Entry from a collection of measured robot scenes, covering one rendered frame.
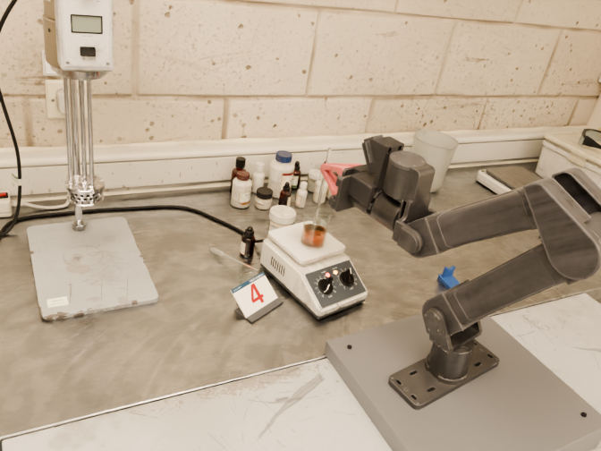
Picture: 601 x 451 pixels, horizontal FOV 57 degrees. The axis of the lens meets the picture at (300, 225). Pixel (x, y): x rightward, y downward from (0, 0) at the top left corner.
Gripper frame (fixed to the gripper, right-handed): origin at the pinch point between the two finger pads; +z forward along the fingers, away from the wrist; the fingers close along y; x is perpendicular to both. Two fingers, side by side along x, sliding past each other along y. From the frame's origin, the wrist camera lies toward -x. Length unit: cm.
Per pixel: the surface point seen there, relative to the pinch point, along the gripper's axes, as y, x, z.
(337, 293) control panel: 0.2, 22.0, -9.7
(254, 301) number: 14.0, 24.3, -1.9
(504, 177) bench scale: -86, 21, 7
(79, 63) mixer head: 37.5, -15.4, 18.0
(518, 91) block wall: -109, 2, 24
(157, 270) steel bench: 24.2, 25.8, 16.6
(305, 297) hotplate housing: 5.7, 23.0, -6.9
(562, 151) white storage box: -109, 14, 3
